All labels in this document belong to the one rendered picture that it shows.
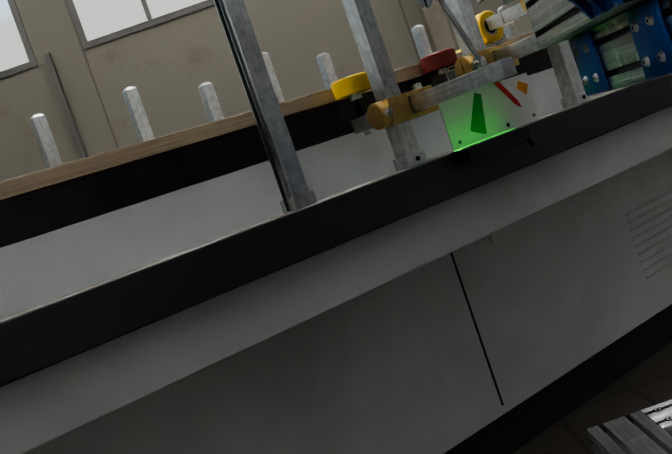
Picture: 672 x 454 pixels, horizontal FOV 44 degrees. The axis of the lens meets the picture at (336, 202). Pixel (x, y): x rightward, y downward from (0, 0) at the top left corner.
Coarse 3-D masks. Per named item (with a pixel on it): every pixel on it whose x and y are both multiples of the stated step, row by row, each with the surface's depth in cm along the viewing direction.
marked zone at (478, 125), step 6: (474, 96) 163; (480, 96) 164; (474, 102) 163; (480, 102) 164; (474, 108) 163; (480, 108) 164; (474, 114) 163; (480, 114) 163; (474, 120) 162; (480, 120) 163; (474, 126) 162; (480, 126) 163; (480, 132) 163; (486, 132) 164
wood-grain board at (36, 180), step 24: (408, 72) 183; (312, 96) 168; (240, 120) 159; (144, 144) 148; (168, 144) 150; (48, 168) 138; (72, 168) 140; (96, 168) 142; (0, 192) 133; (24, 192) 135
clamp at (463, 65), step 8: (488, 48) 167; (496, 48) 169; (464, 56) 166; (472, 56) 166; (488, 56) 167; (456, 64) 167; (464, 64) 165; (488, 64) 167; (456, 72) 168; (464, 72) 166
